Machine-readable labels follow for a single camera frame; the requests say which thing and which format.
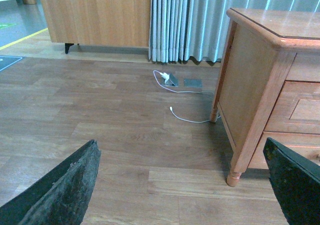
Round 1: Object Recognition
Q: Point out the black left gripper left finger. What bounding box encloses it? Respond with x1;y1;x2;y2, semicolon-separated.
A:
0;139;101;225

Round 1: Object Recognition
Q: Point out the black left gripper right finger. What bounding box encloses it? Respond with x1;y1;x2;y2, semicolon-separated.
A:
263;137;320;225

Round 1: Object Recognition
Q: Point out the wooden drawer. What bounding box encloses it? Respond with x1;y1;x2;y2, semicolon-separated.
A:
265;81;320;135
248;132;320;169

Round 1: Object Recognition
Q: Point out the wooden nightstand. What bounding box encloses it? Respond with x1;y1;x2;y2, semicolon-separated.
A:
210;8;320;187

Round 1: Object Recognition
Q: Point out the closed floor socket cover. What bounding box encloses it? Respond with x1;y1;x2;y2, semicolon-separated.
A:
183;78;203;88

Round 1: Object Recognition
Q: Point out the open floor socket box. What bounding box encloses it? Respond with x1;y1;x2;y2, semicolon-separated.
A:
162;73;179;87

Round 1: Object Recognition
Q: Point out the light wood cabinet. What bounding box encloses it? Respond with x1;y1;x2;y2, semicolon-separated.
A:
40;0;151;49

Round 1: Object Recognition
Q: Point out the grey blue curtain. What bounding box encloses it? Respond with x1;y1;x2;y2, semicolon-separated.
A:
148;0;320;63

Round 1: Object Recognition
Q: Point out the white charging cable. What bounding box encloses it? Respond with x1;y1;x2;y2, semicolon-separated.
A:
152;69;221;124

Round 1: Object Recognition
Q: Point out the white wall plug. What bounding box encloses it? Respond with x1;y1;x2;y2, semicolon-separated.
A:
160;72;170;80

